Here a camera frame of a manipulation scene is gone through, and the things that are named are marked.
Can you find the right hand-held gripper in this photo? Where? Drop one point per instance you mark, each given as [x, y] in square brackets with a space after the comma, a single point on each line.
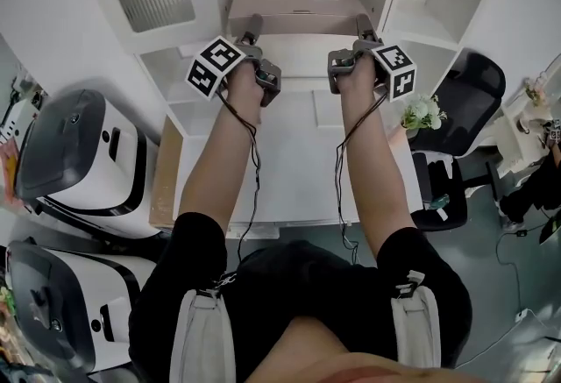
[396, 70]

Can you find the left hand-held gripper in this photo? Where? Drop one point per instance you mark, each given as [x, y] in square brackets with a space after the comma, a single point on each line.
[215, 65]

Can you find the pinkish grey object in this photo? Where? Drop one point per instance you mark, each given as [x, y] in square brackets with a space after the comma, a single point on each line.
[285, 0]

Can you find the white shelf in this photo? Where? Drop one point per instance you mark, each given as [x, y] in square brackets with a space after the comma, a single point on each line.
[434, 0]

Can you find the person's left forearm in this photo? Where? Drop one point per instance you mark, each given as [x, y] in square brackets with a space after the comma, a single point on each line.
[215, 162]

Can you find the person's right forearm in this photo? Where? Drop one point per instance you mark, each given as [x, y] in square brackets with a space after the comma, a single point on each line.
[368, 162]

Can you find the white flower bouquet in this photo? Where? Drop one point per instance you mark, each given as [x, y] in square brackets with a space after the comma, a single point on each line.
[423, 111]

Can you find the black office chair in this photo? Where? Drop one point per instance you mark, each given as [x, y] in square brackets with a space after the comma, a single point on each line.
[471, 109]

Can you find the pink flower decoration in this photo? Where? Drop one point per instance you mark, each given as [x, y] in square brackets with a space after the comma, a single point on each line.
[535, 90]

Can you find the teal item on chair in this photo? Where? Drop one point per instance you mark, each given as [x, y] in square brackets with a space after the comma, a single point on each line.
[440, 200]

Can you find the white and black machine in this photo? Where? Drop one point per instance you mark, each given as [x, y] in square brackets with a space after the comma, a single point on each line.
[66, 307]
[79, 162]

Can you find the white power strip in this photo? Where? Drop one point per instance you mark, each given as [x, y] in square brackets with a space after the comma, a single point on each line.
[13, 120]

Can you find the person's black shirt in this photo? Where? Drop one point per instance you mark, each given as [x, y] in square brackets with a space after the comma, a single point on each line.
[307, 285]

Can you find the orange packet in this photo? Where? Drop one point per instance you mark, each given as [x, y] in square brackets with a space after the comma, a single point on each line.
[9, 171]

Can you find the white power adapter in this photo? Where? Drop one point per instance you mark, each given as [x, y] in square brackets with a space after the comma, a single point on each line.
[521, 314]

